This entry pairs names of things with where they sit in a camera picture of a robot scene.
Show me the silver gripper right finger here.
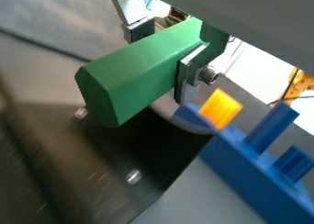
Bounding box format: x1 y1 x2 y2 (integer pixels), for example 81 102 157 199
173 45 219 105

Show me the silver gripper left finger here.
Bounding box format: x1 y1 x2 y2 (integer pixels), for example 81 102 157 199
112 0 154 43

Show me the green hexagonal prism block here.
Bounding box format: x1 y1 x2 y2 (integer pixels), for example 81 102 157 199
74 18 229 128

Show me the yellow rounded peg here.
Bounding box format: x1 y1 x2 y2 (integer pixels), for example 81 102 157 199
199 88 243 130

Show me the tall blue cylinder peg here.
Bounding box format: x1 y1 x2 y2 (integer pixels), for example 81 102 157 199
244 102 299 154

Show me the blue star peg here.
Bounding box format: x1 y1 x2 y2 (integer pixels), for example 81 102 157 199
273 145 314 183

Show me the black curved cradle stand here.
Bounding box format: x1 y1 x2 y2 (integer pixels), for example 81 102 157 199
0 104 211 224

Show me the blue peg base block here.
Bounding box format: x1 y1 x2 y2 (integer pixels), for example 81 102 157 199
170 102 314 224

